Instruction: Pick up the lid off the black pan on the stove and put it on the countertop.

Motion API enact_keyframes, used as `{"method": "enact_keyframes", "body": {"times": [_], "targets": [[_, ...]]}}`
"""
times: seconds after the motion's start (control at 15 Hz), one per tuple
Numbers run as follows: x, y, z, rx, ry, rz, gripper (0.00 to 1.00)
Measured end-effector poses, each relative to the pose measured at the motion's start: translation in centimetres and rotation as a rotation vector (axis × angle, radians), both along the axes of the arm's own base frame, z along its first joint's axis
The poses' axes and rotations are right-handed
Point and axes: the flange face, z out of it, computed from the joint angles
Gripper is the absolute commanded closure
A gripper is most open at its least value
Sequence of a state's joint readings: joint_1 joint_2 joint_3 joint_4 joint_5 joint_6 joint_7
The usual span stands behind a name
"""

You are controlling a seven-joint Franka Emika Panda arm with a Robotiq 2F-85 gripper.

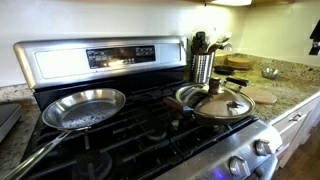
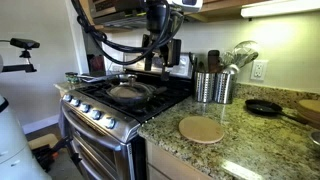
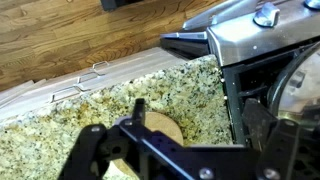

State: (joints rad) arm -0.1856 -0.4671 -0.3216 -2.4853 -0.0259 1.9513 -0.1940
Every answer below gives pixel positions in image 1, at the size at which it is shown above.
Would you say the shiny lid with wooden knob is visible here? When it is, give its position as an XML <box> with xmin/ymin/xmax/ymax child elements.
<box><xmin>175</xmin><ymin>77</ymin><xmax>256</xmax><ymax>120</ymax></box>

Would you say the steel pot with lid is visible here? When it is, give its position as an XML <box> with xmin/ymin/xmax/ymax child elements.
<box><xmin>162</xmin><ymin>76</ymin><xmax>257</xmax><ymax>127</ymax></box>

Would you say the stainless steel gas stove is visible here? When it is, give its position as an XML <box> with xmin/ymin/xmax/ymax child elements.
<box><xmin>13</xmin><ymin>35</ymin><xmax>284</xmax><ymax>180</ymax></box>

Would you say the silver steel frying pan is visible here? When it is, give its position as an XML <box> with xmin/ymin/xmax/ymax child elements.
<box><xmin>1</xmin><ymin>87</ymin><xmax>127</xmax><ymax>180</ymax></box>

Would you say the silver stove knob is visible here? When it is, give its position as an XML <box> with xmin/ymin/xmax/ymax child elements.
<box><xmin>228</xmin><ymin>155</ymin><xmax>251</xmax><ymax>177</ymax></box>
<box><xmin>254</xmin><ymin>138</ymin><xmax>273</xmax><ymax>157</ymax></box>

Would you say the perforated steel utensil holder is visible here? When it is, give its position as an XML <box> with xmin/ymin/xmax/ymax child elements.
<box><xmin>189</xmin><ymin>52</ymin><xmax>215</xmax><ymax>84</ymax></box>

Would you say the black kitchen utensil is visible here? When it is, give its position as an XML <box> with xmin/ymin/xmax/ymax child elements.
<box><xmin>191</xmin><ymin>31</ymin><xmax>210</xmax><ymax>55</ymax></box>

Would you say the flat black dish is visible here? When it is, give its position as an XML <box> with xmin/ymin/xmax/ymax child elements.
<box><xmin>213</xmin><ymin>65</ymin><xmax>236</xmax><ymax>76</ymax></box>

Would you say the silver metal ladle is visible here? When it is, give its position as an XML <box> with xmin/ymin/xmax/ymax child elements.
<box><xmin>208</xmin><ymin>36</ymin><xmax>234</xmax><ymax>54</ymax></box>

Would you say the stack of wooden trivets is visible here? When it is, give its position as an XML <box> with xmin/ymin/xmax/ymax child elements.
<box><xmin>225</xmin><ymin>55</ymin><xmax>253</xmax><ymax>71</ymax></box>

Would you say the round wooden board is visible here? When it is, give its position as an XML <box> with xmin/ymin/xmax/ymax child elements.
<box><xmin>240</xmin><ymin>86</ymin><xmax>278</xmax><ymax>106</ymax></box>

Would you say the small metal bowl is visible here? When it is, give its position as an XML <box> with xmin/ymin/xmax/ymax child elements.
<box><xmin>261</xmin><ymin>67</ymin><xmax>282</xmax><ymax>80</ymax></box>

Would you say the under-cabinet light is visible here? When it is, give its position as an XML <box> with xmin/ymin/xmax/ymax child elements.
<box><xmin>206</xmin><ymin>0</ymin><xmax>253</xmax><ymax>7</ymax></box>

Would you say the white kitchen cabinet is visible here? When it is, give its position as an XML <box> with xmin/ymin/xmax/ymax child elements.
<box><xmin>269</xmin><ymin>96</ymin><xmax>320</xmax><ymax>169</ymax></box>

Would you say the grey flat appliance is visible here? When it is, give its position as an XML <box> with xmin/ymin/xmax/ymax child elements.
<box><xmin>0</xmin><ymin>102</ymin><xmax>23</xmax><ymax>143</ymax></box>

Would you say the steel oven door handle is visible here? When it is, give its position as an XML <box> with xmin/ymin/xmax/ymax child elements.
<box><xmin>254</xmin><ymin>154</ymin><xmax>279</xmax><ymax>180</ymax></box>

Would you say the metal drawer handle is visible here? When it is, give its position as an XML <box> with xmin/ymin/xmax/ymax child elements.
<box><xmin>289</xmin><ymin>112</ymin><xmax>303</xmax><ymax>122</ymax></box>

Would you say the black wall-mounted object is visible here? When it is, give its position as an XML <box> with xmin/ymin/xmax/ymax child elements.
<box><xmin>308</xmin><ymin>19</ymin><xmax>320</xmax><ymax>56</ymax></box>

